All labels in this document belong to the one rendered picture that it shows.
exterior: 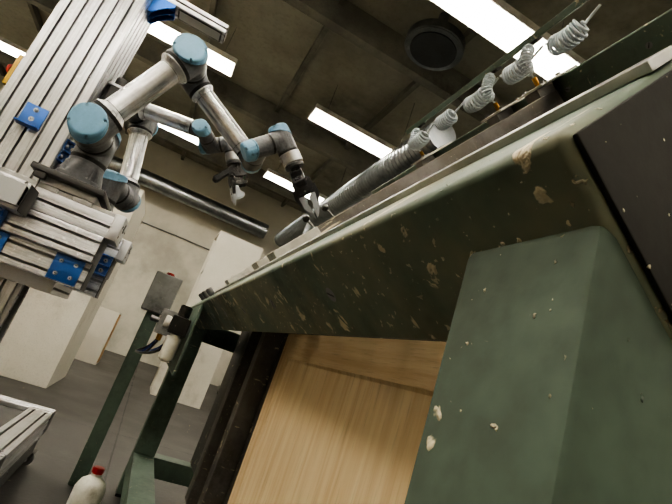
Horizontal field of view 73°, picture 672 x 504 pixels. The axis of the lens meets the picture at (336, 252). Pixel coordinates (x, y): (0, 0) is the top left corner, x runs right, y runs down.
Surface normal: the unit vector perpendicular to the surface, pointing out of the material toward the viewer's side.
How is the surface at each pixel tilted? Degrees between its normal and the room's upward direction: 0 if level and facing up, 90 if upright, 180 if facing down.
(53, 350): 90
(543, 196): 143
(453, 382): 90
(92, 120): 97
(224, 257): 90
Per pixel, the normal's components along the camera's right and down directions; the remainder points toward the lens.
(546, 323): -0.87, -0.40
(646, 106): 0.37, -0.15
